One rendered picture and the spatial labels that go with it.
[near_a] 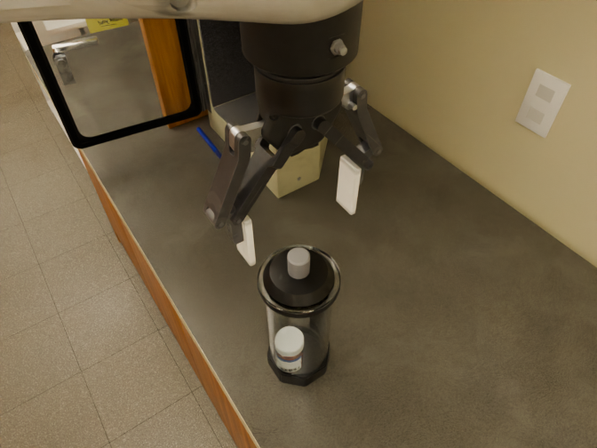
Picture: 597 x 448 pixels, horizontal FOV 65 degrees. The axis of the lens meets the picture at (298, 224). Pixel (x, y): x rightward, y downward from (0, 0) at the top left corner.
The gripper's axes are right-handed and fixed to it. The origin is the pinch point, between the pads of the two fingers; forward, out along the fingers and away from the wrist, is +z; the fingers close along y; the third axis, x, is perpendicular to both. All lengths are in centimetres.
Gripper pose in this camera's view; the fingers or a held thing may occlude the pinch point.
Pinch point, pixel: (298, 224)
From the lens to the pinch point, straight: 52.2
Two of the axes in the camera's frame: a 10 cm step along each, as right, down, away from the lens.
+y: -8.3, 4.1, -3.8
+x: 5.6, 6.2, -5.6
